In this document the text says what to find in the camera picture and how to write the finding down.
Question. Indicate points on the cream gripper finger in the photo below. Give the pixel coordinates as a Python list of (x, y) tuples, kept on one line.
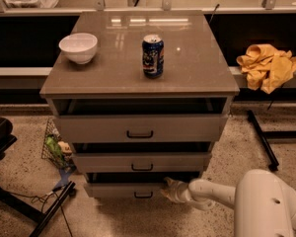
[(172, 183), (168, 193)]

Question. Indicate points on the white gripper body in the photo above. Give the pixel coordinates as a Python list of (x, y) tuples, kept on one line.
[(180, 192)]

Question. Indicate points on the grey drawer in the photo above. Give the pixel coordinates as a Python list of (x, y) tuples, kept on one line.
[(140, 162), (124, 190), (141, 128)]

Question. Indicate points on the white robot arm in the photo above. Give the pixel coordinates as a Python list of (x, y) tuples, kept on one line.
[(263, 204)]

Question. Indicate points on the grey drawer cabinet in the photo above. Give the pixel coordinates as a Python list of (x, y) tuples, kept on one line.
[(196, 80)]

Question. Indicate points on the black stand leg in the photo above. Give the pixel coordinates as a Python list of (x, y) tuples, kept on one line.
[(266, 136)]

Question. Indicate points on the blue soda can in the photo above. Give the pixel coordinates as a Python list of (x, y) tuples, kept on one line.
[(152, 56)]

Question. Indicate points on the yellow crumpled cloth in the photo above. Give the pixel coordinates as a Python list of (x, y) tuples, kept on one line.
[(266, 67)]

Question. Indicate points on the white ceramic bowl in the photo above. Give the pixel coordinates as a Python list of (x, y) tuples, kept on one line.
[(79, 48)]

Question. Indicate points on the black chair base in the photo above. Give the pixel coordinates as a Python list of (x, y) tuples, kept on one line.
[(31, 178)]

